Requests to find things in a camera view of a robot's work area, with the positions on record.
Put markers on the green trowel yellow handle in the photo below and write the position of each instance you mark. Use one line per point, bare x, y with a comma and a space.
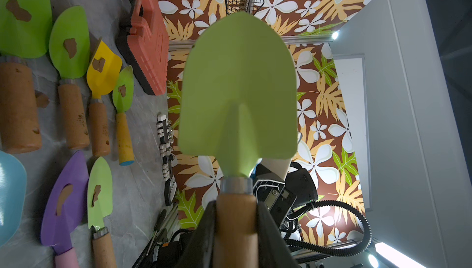
122, 99

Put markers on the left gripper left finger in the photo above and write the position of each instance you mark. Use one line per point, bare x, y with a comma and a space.
199, 252

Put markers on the green trowel wooden handle right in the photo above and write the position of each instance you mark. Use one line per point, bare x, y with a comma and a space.
69, 50

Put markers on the green trowel wooden handle left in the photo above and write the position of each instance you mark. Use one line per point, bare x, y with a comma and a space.
25, 31

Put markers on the purple trowel pink handle front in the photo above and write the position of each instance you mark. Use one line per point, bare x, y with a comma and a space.
65, 210

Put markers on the green trowel wooden handle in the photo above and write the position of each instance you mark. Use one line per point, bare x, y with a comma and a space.
69, 50
25, 31

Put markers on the yellow trowel wooden handle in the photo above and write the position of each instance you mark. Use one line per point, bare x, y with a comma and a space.
102, 75

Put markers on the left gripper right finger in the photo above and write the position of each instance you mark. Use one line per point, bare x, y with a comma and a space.
272, 249

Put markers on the blue trowel blue handle front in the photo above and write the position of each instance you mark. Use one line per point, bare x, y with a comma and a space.
13, 192

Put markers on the red plastic tool case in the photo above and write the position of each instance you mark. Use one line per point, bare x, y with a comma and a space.
143, 42

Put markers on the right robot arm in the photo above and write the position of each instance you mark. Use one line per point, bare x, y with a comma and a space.
288, 192

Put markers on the lime trowel wooden handle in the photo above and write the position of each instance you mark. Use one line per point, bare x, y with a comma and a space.
239, 106
99, 206

